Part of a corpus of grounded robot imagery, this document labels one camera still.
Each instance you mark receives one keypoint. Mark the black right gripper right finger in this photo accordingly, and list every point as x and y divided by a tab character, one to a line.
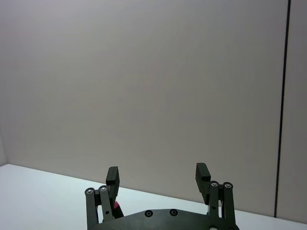
203	182

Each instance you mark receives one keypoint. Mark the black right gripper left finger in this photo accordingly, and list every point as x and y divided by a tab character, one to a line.
112	182

